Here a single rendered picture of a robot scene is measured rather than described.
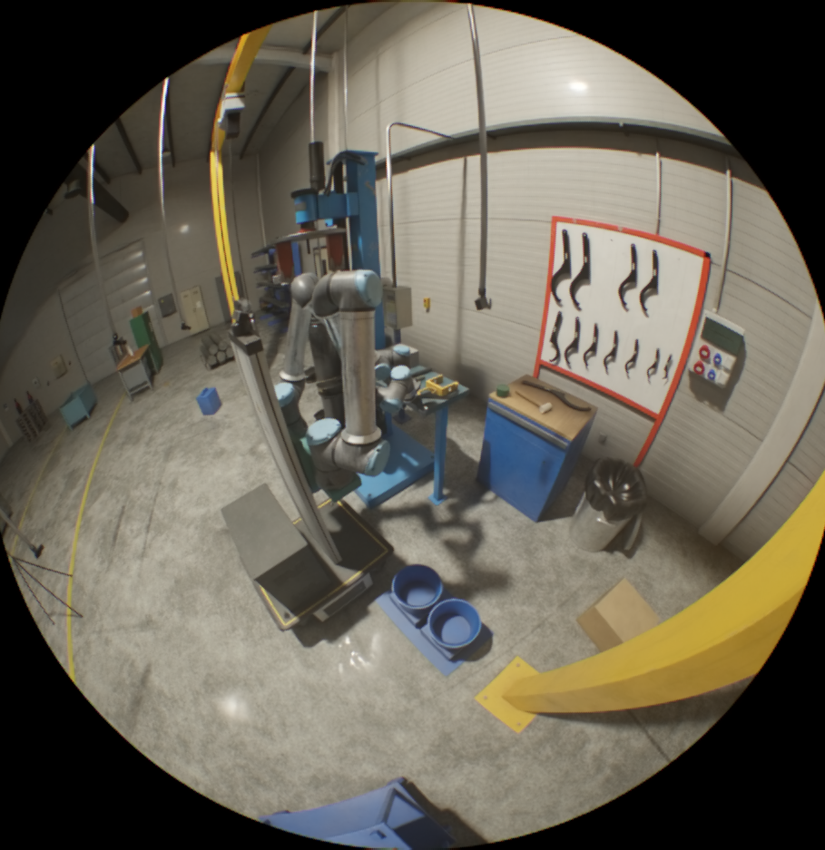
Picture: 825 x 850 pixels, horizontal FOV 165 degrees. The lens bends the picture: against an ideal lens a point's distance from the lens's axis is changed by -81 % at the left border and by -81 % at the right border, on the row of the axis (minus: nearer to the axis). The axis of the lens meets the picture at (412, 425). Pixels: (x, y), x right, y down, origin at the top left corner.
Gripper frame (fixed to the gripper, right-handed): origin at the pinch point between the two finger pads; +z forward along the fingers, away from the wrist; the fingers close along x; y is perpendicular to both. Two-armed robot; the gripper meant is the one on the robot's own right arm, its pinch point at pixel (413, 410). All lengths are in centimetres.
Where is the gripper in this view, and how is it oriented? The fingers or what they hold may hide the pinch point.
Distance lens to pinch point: 158.5
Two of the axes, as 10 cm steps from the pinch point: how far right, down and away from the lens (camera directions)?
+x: 8.1, 4.2, -4.1
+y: -5.6, 7.6, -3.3
